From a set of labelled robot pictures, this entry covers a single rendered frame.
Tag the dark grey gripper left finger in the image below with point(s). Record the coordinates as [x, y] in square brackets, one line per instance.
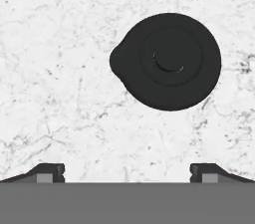
[46, 171]

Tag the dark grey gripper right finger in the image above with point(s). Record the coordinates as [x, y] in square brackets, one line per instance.
[207, 171]

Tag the black round blender lid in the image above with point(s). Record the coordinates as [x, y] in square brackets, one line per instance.
[169, 62]

